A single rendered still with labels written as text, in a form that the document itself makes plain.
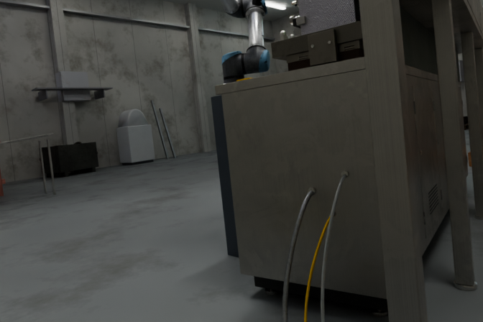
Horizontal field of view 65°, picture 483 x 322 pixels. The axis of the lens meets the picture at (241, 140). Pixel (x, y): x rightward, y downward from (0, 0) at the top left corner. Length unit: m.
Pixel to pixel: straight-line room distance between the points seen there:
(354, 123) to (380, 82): 0.57
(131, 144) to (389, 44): 10.05
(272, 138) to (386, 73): 0.77
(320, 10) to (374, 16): 0.91
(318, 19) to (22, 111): 9.51
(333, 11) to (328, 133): 0.54
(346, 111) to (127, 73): 10.82
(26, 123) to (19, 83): 0.99
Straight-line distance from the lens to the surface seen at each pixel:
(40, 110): 10.78
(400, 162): 0.76
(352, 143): 1.32
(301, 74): 1.39
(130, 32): 12.29
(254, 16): 2.30
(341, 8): 1.65
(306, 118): 1.38
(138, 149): 10.73
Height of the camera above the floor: 0.72
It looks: 2 degrees down
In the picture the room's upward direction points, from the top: 6 degrees counter-clockwise
